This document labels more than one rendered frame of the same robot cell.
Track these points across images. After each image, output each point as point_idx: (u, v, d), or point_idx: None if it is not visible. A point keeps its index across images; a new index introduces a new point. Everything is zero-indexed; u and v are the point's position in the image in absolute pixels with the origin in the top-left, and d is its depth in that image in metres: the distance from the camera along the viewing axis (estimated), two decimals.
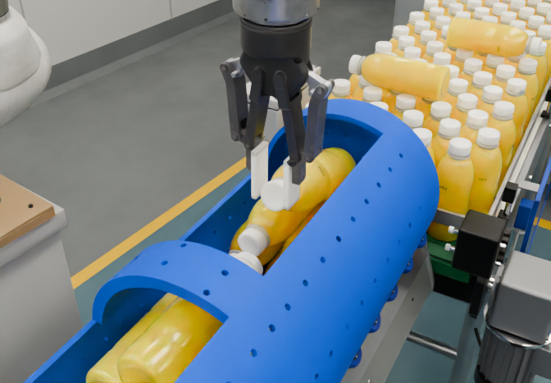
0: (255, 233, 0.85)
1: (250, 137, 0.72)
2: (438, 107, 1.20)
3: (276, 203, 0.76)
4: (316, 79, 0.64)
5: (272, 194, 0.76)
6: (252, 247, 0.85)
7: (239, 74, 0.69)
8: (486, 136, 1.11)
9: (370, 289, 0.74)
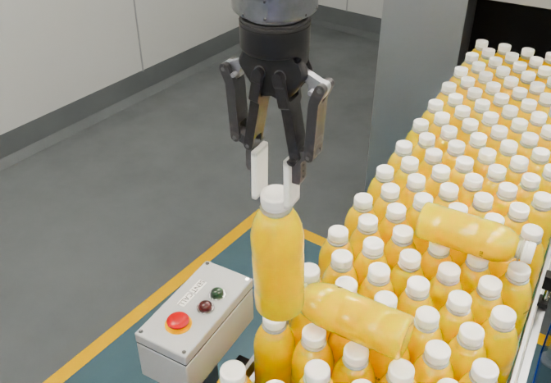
0: None
1: (250, 137, 0.72)
2: (396, 374, 0.90)
3: (276, 198, 0.75)
4: (315, 78, 0.64)
5: (275, 192, 0.76)
6: None
7: (239, 74, 0.69)
8: None
9: None
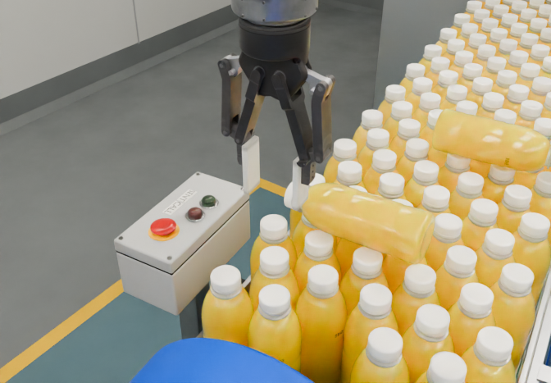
0: None
1: (242, 133, 0.72)
2: (415, 279, 0.78)
3: (275, 259, 0.81)
4: (315, 76, 0.64)
5: (274, 253, 0.82)
6: None
7: (237, 72, 0.69)
8: (490, 348, 0.68)
9: None
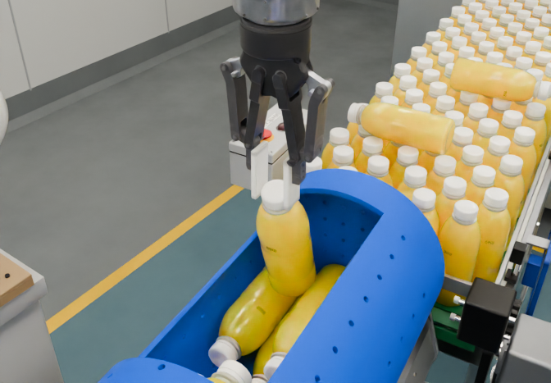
0: None
1: (250, 137, 0.72)
2: (442, 163, 1.14)
3: (344, 152, 1.17)
4: (316, 79, 0.64)
5: (343, 149, 1.18)
6: (278, 193, 0.76)
7: (239, 74, 0.69)
8: (494, 198, 1.04)
9: None
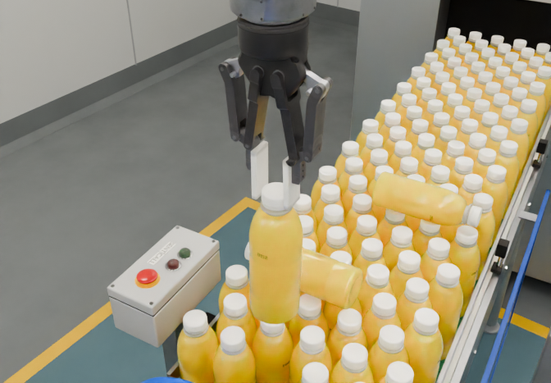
0: None
1: (249, 137, 0.72)
2: (344, 321, 0.98)
3: (235, 305, 1.01)
4: (313, 78, 0.64)
5: (234, 299, 1.02)
6: (279, 192, 0.76)
7: (238, 74, 0.69)
8: (395, 380, 0.89)
9: None
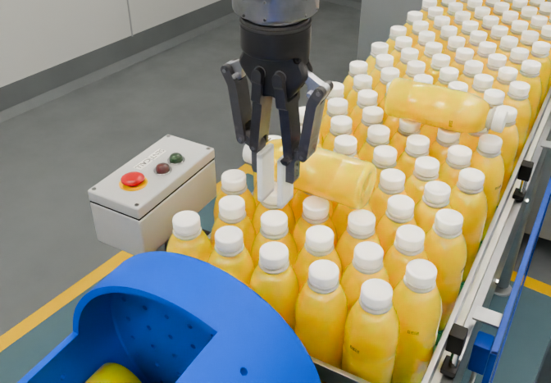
0: (284, 248, 0.83)
1: (255, 139, 0.72)
2: (356, 221, 0.86)
3: (232, 206, 0.89)
4: (315, 80, 0.64)
5: (231, 201, 0.90)
6: (275, 252, 0.81)
7: (240, 75, 0.69)
8: (416, 276, 0.77)
9: None
